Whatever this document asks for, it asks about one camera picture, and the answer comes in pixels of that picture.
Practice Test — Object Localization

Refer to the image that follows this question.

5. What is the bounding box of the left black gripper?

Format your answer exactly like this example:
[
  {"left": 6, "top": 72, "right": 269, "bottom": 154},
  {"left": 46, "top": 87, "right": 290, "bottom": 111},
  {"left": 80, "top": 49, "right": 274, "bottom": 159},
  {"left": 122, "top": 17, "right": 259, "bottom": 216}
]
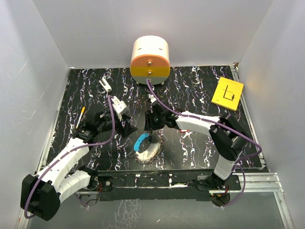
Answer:
[{"left": 97, "top": 114, "right": 137, "bottom": 137}]

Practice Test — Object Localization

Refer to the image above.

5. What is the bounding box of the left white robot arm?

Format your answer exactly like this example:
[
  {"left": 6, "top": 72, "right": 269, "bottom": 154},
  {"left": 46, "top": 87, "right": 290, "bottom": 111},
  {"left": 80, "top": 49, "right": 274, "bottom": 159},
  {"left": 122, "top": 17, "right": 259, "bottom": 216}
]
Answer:
[{"left": 20, "top": 110, "right": 137, "bottom": 221}]

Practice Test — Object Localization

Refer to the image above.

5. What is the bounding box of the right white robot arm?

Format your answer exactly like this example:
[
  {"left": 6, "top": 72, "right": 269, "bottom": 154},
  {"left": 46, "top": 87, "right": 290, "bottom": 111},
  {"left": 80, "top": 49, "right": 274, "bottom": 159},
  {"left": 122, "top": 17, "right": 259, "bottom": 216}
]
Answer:
[{"left": 144, "top": 102, "right": 251, "bottom": 189}]

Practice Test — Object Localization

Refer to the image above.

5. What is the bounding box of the yellow white marker pen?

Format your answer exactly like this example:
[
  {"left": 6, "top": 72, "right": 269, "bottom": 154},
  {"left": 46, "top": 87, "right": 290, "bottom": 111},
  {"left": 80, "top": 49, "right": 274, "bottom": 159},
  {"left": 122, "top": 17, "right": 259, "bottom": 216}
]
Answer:
[{"left": 76, "top": 107, "right": 85, "bottom": 129}]

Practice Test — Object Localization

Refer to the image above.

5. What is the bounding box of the white black stapler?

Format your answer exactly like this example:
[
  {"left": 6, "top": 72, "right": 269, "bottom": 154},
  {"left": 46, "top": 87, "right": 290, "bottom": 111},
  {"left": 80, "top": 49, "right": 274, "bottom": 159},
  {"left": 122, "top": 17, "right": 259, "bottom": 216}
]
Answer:
[{"left": 99, "top": 77, "right": 112, "bottom": 92}]

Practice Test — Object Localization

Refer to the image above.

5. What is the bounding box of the round three-drawer mini cabinet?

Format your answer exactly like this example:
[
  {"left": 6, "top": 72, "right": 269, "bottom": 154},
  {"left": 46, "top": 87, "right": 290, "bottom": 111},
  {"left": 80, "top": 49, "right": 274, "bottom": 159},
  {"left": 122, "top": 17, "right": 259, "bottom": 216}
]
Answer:
[{"left": 130, "top": 35, "right": 170, "bottom": 85}]

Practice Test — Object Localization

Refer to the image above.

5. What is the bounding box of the yellow book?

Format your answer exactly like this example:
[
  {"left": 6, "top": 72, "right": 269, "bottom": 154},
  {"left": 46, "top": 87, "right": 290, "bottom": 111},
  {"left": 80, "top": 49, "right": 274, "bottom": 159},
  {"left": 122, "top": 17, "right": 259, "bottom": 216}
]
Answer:
[{"left": 211, "top": 77, "right": 244, "bottom": 111}]

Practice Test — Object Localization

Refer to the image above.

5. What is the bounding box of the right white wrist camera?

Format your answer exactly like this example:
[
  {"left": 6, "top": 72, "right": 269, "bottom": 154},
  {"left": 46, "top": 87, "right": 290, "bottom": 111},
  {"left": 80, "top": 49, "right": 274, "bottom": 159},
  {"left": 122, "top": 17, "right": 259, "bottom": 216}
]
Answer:
[{"left": 148, "top": 94, "right": 158, "bottom": 106}]

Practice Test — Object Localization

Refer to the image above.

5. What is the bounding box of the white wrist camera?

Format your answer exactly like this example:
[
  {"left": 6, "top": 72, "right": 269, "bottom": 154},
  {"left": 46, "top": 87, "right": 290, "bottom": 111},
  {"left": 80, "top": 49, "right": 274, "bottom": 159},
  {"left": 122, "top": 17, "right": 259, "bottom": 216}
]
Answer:
[
  {"left": 148, "top": 94, "right": 158, "bottom": 106},
  {"left": 111, "top": 96, "right": 129, "bottom": 115}
]

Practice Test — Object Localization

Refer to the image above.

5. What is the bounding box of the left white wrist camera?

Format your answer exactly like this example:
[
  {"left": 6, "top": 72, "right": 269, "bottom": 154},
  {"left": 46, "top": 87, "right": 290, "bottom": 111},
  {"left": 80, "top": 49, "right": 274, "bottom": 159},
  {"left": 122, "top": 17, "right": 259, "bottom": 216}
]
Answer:
[{"left": 111, "top": 96, "right": 129, "bottom": 115}]

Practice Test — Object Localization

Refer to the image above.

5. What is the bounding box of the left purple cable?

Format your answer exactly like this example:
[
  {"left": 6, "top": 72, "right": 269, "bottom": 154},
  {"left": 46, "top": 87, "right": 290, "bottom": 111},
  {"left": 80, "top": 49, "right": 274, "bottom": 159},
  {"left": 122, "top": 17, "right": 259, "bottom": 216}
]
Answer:
[{"left": 23, "top": 95, "right": 117, "bottom": 219}]

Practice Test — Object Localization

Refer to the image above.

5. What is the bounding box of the purple cable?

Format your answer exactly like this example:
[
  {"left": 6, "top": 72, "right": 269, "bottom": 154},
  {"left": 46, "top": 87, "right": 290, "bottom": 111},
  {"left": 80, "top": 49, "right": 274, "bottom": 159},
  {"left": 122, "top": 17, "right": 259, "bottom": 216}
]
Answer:
[
  {"left": 146, "top": 78, "right": 263, "bottom": 208},
  {"left": 23, "top": 95, "right": 117, "bottom": 219}
]

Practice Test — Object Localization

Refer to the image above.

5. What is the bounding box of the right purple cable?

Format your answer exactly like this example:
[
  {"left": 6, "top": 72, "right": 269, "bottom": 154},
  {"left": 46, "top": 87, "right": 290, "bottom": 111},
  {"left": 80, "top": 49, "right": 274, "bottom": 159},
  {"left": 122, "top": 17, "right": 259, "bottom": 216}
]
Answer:
[{"left": 146, "top": 78, "right": 263, "bottom": 208}]

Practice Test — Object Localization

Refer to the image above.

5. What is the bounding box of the aluminium frame rail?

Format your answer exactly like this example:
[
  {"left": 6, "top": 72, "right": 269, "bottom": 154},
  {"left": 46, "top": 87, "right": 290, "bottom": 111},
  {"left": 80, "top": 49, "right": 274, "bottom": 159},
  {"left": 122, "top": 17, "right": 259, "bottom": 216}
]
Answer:
[{"left": 61, "top": 171, "right": 289, "bottom": 225}]

